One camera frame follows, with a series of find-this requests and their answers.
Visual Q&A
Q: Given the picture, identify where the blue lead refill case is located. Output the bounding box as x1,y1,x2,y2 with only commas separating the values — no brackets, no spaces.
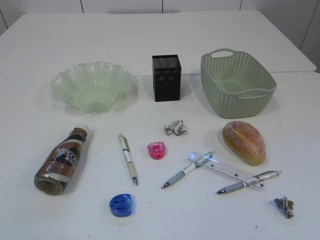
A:
109,193,136,218

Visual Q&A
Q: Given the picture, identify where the white green ballpoint pen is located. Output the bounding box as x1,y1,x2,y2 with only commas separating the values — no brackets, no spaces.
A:
118,134,138,186

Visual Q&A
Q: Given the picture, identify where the pink lead refill case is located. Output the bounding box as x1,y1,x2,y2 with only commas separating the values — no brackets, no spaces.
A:
147,141,166,160

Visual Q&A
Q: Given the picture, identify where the brown Nescafe coffee bottle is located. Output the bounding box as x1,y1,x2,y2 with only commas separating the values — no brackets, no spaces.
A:
34,123,89,196

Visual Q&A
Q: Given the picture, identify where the transparent plastic ruler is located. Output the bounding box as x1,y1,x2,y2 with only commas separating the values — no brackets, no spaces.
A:
201,153,264,190

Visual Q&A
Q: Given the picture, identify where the green wavy glass plate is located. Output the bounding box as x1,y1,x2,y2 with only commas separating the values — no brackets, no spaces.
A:
50,61,131,113

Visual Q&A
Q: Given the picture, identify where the clear grey gel pen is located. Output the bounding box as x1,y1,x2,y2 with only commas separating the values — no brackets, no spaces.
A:
216,170,282,195

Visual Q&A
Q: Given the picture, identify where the black mesh pen holder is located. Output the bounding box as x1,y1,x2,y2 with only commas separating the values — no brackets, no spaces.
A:
152,54,182,102

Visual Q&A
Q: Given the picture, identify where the paper ball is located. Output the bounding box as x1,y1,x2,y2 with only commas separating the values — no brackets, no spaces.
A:
273,196,294,219
164,119,187,136

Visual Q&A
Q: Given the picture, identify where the sugar dusted bread loaf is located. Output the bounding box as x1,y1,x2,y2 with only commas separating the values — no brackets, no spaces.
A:
222,120,266,166

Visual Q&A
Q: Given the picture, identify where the green plastic woven basket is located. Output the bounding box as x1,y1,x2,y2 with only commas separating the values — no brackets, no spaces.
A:
200,48,277,119

